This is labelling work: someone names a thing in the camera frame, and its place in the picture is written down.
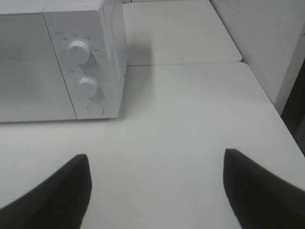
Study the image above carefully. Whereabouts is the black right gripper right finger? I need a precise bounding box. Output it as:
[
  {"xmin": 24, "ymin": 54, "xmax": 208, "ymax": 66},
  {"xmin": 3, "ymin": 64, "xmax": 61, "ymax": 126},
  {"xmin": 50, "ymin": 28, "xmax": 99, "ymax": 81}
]
[{"xmin": 223, "ymin": 149, "xmax": 305, "ymax": 229}]

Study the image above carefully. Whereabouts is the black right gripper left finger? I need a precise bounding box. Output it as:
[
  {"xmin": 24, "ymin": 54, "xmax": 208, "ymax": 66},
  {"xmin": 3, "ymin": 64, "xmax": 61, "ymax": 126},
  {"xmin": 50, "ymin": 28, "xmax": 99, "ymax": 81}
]
[{"xmin": 0, "ymin": 154, "xmax": 92, "ymax": 229}]

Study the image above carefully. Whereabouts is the round white door button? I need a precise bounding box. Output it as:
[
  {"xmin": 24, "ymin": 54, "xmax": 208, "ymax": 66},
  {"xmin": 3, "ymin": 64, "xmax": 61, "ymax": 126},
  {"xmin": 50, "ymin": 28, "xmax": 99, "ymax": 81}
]
[{"xmin": 87, "ymin": 102, "xmax": 104, "ymax": 115}]

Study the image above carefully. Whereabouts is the white microwave door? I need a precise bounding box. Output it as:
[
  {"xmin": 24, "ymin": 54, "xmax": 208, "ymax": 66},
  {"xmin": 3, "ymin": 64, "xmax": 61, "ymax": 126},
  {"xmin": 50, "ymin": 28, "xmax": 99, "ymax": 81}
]
[{"xmin": 0, "ymin": 13, "xmax": 76, "ymax": 123}]

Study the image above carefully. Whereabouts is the white timer knob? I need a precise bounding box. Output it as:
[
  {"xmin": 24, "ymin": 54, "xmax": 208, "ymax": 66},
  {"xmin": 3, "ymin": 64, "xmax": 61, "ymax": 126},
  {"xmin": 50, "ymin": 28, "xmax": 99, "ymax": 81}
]
[{"xmin": 78, "ymin": 76, "xmax": 99, "ymax": 97}]

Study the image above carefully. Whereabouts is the white microwave oven body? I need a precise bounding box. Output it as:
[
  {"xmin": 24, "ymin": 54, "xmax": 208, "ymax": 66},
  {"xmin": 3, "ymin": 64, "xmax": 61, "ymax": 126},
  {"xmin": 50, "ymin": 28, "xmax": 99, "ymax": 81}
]
[{"xmin": 0, "ymin": 0, "xmax": 127, "ymax": 120}]

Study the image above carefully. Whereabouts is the upper white power knob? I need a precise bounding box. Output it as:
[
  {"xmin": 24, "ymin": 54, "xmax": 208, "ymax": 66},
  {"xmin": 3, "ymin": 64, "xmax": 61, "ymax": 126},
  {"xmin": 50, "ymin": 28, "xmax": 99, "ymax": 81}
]
[{"xmin": 67, "ymin": 40, "xmax": 92, "ymax": 65}]

